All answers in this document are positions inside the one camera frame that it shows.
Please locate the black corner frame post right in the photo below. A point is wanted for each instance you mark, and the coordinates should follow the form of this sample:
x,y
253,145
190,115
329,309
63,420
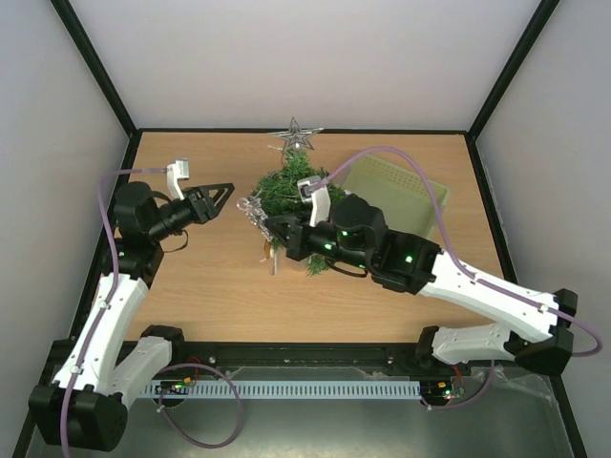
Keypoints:
x,y
528,38

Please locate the light blue slotted cable duct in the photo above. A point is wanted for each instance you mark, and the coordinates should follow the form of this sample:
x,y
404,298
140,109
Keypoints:
x,y
300,390

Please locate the light green plastic basket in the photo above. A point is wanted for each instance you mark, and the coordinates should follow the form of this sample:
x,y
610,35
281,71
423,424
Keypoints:
x,y
399,193

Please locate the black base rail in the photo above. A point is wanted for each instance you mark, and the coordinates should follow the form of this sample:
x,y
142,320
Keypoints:
x,y
394,359

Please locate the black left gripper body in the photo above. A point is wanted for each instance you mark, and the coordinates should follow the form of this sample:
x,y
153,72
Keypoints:
x,y
162,229

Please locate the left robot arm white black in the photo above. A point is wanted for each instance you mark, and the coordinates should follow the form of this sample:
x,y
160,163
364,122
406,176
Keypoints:
x,y
87,402

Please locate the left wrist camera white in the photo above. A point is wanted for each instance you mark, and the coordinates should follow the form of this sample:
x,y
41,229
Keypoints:
x,y
176,172

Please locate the small green christmas tree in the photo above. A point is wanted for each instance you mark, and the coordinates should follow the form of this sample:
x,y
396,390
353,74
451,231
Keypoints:
x,y
279,200

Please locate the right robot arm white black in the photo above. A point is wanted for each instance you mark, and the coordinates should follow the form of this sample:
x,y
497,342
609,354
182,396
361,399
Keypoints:
x,y
527,327

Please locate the clear led string lights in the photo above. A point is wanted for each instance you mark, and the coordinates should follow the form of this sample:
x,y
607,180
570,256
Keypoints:
x,y
287,173

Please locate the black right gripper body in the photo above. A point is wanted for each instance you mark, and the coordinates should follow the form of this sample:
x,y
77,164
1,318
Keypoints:
x,y
293,239

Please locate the black corner frame post left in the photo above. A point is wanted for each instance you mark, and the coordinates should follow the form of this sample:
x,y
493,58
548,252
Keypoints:
x,y
73,26

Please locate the black corner frame post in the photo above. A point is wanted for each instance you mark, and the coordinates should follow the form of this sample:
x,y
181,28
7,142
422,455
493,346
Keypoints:
x,y
73,26
528,38

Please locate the silver star ornament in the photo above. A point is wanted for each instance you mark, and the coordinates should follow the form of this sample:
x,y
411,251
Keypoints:
x,y
296,139

